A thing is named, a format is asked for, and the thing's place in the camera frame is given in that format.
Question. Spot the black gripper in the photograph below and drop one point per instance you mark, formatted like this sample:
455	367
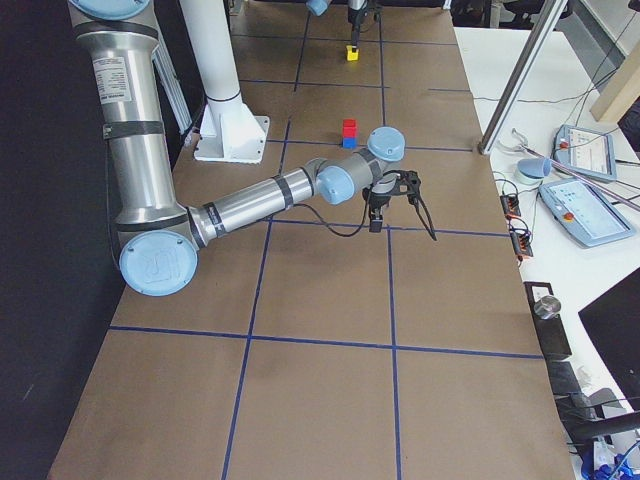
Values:
378	201

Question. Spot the red wooden cube block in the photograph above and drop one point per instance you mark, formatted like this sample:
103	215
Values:
349	128

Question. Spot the blue wooden cube block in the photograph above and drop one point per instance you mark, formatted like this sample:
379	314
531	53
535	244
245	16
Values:
349	142

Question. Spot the yellow wooden cube block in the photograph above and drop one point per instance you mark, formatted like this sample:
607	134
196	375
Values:
352	53

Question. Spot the black orange connector board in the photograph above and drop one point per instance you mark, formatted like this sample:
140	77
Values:
510	205
521	242

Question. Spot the lower teach pendant tablet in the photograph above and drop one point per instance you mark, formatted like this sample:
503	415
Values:
584	213

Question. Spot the teach pendant tablet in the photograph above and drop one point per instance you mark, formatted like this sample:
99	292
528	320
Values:
588	152
584	213

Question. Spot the upper teach pendant tablet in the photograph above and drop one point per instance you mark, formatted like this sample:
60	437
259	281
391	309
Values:
588	152

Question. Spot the silver metal cylinder weight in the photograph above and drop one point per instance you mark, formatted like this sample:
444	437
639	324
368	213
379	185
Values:
547	307

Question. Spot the black monitor corner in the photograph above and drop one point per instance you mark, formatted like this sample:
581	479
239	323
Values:
612	323

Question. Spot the white pedestal column base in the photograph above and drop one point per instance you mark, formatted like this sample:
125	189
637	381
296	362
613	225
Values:
229	131

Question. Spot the aluminium frame post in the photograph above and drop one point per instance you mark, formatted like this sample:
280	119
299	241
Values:
548	18

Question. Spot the black flat bracket plate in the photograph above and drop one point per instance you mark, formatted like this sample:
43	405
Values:
551	334

